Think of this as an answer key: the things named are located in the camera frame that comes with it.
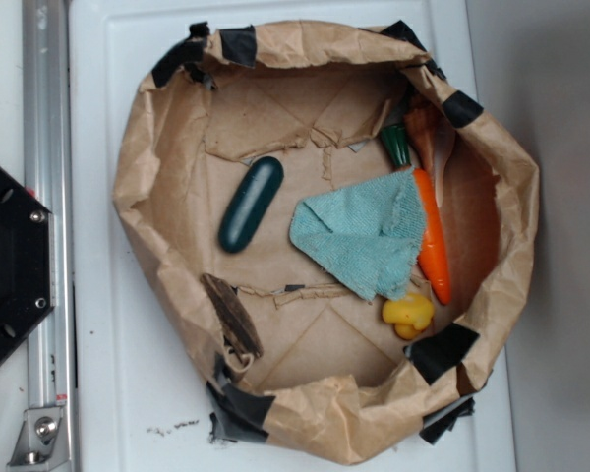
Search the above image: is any brown paper bag bin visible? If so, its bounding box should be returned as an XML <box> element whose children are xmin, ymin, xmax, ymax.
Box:
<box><xmin>113</xmin><ymin>21</ymin><xmax>539</xmax><ymax>465</ymax></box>

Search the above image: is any dark green capsule toy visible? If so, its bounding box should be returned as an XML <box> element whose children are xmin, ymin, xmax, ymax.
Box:
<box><xmin>218</xmin><ymin>156</ymin><xmax>284</xmax><ymax>254</ymax></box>

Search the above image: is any light blue towel cloth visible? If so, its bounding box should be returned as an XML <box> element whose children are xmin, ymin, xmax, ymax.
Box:
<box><xmin>289</xmin><ymin>170</ymin><xmax>426</xmax><ymax>301</ymax></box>

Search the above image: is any orange plastic carrot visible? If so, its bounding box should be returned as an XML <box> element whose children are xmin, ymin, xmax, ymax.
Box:
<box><xmin>380</xmin><ymin>125</ymin><xmax>452</xmax><ymax>305</ymax></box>

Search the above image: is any yellow rubber duck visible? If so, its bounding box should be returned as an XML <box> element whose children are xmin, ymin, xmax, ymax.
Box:
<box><xmin>382</xmin><ymin>293</ymin><xmax>435</xmax><ymax>340</ymax></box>

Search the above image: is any black hexagonal base plate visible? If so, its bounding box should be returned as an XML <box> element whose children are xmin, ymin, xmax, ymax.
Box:
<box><xmin>0</xmin><ymin>166</ymin><xmax>53</xmax><ymax>367</ymax></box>

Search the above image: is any aluminium extrusion rail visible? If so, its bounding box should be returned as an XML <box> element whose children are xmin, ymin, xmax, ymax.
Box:
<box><xmin>23</xmin><ymin>1</ymin><xmax>81</xmax><ymax>471</ymax></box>

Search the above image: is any metal corner bracket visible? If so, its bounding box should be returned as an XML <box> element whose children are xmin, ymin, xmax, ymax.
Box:
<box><xmin>6</xmin><ymin>406</ymin><xmax>70</xmax><ymax>471</ymax></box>

